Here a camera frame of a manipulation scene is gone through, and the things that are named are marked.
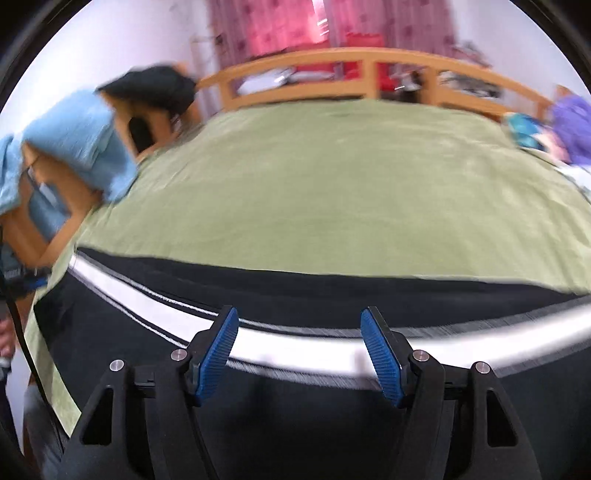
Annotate cluttered side table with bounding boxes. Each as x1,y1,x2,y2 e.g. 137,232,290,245
441,41,502,95

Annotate black pants with white waistband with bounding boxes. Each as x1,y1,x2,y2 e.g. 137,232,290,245
32,247,591,480

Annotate white paw print pillow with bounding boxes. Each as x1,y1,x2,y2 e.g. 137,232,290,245
558,164,591,204

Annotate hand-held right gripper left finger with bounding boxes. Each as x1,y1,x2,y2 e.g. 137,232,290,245
55,305,241,480

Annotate green fleece blanket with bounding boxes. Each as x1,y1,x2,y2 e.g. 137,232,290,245
23,99,591,437

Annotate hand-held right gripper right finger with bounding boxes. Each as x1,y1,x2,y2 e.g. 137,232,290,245
360,307,543,480

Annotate black cloth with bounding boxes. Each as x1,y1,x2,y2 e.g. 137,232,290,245
97,66,197,114

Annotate wooden bed frame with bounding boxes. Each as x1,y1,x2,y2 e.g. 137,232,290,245
0,46,578,273

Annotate light blue fleece garment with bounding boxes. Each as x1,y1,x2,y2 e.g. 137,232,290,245
0,90,139,215

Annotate purple plush toy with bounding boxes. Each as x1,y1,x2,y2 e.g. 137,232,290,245
551,95,591,164

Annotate colourful printed cushion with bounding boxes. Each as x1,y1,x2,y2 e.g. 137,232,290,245
503,113,561,155

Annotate pink patterned curtain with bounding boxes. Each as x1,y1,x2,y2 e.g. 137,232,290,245
208,0,326,61
330,0,458,51

